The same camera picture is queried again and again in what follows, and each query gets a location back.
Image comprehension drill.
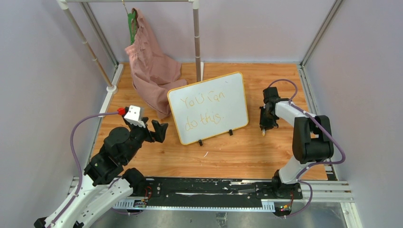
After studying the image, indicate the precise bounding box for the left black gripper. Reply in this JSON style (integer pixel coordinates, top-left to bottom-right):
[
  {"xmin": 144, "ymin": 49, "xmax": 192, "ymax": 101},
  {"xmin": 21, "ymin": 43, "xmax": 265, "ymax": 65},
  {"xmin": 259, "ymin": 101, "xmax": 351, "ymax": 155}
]
[{"xmin": 123, "ymin": 117, "xmax": 168, "ymax": 163}]

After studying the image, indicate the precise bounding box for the yellow framed whiteboard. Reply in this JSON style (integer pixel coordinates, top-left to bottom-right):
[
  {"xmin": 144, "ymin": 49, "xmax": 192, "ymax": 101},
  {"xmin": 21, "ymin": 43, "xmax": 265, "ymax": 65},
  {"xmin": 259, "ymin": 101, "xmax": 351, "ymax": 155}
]
[{"xmin": 167, "ymin": 72, "xmax": 249, "ymax": 145}]

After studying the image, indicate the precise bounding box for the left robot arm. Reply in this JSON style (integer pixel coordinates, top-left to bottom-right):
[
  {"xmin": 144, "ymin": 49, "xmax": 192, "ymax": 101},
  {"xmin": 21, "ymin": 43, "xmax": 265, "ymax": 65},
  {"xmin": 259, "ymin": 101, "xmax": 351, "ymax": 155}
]
[{"xmin": 34, "ymin": 105, "xmax": 169, "ymax": 228}]

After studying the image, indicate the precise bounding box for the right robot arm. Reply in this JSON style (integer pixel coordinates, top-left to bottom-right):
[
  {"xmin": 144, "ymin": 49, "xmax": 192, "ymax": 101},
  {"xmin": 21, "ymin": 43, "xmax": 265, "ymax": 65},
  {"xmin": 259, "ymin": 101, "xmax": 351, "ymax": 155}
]
[{"xmin": 259, "ymin": 87, "xmax": 334, "ymax": 199}]

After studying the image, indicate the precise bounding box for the pink cloth garment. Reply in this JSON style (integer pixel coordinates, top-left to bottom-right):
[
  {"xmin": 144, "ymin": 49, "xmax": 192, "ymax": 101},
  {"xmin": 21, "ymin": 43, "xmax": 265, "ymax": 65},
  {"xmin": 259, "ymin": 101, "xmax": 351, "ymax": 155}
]
[{"xmin": 125, "ymin": 8, "xmax": 188, "ymax": 119}]

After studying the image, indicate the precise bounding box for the white clothes rack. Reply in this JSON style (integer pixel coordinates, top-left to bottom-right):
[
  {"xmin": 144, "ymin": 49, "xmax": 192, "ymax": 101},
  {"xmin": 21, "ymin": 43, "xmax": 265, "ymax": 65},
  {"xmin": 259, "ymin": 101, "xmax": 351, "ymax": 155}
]
[{"xmin": 57, "ymin": 0, "xmax": 204, "ymax": 118}]

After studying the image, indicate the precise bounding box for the green clothes hanger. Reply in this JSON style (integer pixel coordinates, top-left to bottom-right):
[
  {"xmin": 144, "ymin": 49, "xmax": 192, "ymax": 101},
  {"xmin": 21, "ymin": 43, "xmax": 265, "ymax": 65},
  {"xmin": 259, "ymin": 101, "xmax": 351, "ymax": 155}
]
[{"xmin": 122, "ymin": 0, "xmax": 138, "ymax": 45}]

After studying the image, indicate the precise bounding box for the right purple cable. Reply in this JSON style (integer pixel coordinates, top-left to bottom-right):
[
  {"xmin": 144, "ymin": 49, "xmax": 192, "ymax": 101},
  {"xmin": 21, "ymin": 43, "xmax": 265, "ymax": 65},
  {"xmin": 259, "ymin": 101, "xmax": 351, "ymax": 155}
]
[{"xmin": 268, "ymin": 78, "xmax": 346, "ymax": 218}]

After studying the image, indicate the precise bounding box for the purple cable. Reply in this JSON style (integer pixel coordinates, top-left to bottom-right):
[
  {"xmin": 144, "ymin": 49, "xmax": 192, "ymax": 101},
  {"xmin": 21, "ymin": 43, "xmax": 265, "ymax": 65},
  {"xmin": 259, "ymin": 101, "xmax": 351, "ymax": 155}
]
[
  {"xmin": 44, "ymin": 108, "xmax": 126, "ymax": 228},
  {"xmin": 268, "ymin": 78, "xmax": 346, "ymax": 218}
]

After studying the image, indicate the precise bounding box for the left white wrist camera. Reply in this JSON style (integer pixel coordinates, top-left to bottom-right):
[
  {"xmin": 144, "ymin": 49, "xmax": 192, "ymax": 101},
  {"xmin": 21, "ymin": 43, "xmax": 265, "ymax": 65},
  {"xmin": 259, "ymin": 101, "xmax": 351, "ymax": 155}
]
[{"xmin": 124, "ymin": 105, "xmax": 145, "ymax": 128}]

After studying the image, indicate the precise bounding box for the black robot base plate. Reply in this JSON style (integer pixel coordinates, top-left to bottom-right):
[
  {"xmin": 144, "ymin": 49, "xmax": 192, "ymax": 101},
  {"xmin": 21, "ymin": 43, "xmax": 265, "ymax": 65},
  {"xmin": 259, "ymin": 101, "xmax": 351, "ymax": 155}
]
[{"xmin": 70, "ymin": 176, "xmax": 305, "ymax": 218}]

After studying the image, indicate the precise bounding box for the aluminium frame post right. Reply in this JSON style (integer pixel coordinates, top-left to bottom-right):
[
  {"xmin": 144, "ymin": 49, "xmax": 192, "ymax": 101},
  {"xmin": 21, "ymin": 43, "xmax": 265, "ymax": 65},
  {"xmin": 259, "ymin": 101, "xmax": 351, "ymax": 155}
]
[{"xmin": 297, "ymin": 0, "xmax": 345, "ymax": 180}]

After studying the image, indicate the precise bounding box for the aluminium frame post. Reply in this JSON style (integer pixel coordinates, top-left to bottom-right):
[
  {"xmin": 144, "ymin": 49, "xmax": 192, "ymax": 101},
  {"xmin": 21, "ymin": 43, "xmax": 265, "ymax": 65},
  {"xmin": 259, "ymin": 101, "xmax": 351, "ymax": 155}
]
[
  {"xmin": 297, "ymin": 0, "xmax": 345, "ymax": 180},
  {"xmin": 80, "ymin": 2, "xmax": 119, "ymax": 68}
]

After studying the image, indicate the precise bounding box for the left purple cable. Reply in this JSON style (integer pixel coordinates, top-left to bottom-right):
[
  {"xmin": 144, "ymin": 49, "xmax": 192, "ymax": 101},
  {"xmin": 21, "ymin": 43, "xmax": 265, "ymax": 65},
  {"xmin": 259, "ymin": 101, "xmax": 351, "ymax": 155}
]
[{"xmin": 44, "ymin": 108, "xmax": 126, "ymax": 228}]

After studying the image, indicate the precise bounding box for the aluminium frame post left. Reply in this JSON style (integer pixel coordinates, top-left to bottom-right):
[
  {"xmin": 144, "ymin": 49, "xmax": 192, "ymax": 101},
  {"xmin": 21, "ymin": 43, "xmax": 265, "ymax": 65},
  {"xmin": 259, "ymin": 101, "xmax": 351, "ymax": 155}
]
[{"xmin": 80, "ymin": 2, "xmax": 119, "ymax": 68}]

